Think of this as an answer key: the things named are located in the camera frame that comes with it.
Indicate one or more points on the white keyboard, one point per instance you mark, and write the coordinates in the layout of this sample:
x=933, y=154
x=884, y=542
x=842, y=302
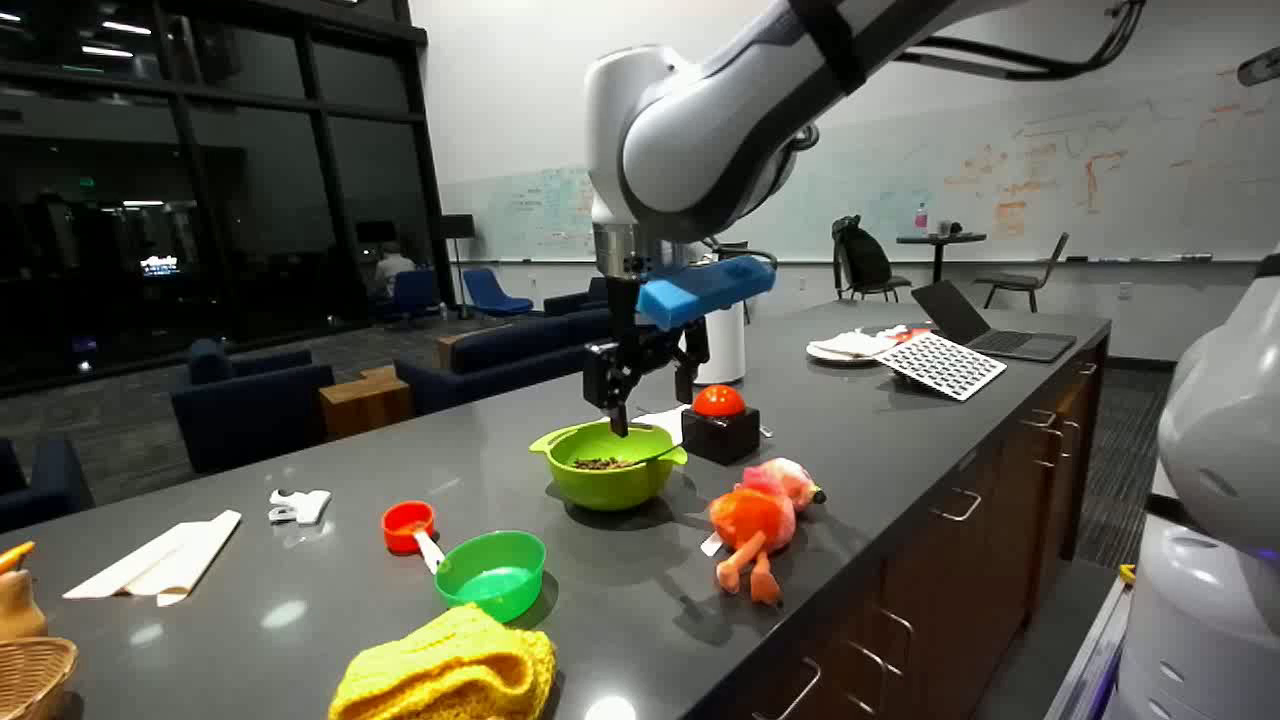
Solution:
x=942, y=365

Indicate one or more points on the tan wooden figure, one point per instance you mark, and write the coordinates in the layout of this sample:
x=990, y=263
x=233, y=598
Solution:
x=17, y=601

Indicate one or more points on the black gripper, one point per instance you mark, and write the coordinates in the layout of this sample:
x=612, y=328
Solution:
x=624, y=312

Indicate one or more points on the yellow knitted cloth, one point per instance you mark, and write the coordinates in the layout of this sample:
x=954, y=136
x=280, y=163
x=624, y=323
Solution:
x=447, y=666

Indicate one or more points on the dark blue armchair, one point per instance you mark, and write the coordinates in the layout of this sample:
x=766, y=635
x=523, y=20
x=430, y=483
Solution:
x=41, y=484
x=247, y=407

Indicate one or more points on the small red measuring cup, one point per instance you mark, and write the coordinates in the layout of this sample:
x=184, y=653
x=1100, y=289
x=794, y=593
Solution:
x=411, y=525

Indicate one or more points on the green measuring cup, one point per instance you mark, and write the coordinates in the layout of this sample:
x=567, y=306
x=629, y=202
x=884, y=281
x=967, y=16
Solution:
x=493, y=579

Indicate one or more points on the small crumpled white wrapper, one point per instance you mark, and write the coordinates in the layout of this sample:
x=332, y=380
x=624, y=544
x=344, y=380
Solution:
x=297, y=506

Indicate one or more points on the white plate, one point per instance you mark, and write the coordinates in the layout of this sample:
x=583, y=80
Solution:
x=842, y=348

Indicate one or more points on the dark wood counter cabinet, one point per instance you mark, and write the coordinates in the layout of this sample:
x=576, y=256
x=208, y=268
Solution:
x=933, y=574

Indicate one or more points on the wooden crate side table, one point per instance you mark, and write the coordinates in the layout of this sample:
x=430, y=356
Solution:
x=362, y=400

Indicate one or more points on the white folded paper strip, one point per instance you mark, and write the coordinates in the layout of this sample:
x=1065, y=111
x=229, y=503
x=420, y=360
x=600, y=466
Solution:
x=161, y=562

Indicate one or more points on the woven wooden bowl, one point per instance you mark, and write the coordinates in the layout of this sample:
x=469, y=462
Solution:
x=27, y=678

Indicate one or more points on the blue wrist camera block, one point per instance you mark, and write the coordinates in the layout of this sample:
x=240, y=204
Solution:
x=706, y=289

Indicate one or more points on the wall whiteboard with writing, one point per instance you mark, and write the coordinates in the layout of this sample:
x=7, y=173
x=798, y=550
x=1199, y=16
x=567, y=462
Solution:
x=1065, y=163

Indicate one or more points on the orange pink plush toy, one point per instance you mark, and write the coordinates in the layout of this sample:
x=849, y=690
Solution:
x=754, y=520

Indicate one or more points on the green plastic bowl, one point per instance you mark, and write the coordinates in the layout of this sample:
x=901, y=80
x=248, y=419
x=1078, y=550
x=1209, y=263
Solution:
x=604, y=484

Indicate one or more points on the white paper sheet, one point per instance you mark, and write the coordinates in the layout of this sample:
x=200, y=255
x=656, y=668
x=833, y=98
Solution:
x=661, y=427

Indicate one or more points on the dark open laptop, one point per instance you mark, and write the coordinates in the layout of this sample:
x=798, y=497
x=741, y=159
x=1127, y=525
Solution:
x=1000, y=339

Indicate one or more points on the round black table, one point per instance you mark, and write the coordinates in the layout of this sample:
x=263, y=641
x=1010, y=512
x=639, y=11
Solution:
x=942, y=241

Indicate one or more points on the blue chair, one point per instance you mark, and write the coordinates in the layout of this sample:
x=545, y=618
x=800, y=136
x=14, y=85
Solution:
x=493, y=292
x=420, y=299

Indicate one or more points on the black box with red button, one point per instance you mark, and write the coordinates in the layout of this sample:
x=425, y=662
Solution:
x=722, y=430

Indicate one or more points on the seated person white shirt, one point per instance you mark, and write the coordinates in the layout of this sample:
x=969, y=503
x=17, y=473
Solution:
x=389, y=268

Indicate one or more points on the slanted back grey chair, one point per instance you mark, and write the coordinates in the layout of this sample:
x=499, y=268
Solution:
x=1024, y=281

